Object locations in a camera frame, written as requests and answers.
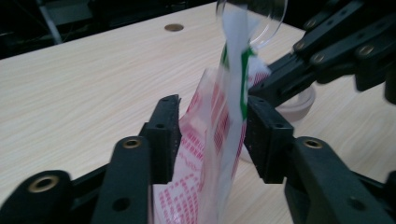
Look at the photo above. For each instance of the clear glass cup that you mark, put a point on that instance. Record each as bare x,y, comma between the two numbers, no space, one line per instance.
299,109

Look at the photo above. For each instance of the round grey table grommet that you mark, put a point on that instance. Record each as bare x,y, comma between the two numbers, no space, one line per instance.
173,27

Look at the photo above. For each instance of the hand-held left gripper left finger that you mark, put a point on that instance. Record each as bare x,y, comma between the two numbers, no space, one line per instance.
130,174

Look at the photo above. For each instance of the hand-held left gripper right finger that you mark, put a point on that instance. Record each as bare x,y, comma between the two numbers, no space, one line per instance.
311,180

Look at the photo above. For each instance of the pink white plastic bag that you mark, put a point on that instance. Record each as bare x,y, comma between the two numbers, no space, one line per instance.
199,155

